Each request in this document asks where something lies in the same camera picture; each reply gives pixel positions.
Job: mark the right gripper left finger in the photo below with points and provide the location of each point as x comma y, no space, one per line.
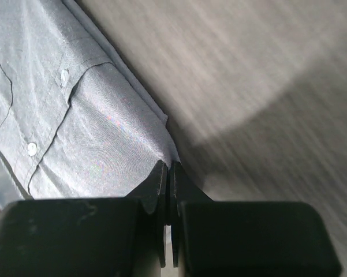
118,236

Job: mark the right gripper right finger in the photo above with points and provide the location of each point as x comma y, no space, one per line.
245,238

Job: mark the grey long sleeve shirt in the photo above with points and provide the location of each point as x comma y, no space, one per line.
74,120

